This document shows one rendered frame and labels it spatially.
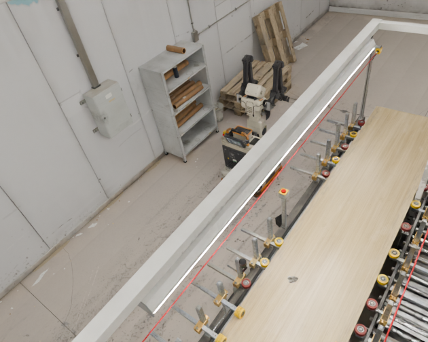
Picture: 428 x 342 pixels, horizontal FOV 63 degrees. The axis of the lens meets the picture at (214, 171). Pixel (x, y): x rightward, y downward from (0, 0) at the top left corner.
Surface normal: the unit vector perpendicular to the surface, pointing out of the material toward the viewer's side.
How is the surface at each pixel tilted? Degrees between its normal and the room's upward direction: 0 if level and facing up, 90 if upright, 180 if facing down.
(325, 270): 0
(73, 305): 0
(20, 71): 90
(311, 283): 0
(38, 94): 90
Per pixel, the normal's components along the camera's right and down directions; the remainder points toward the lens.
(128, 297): -0.15, -0.73
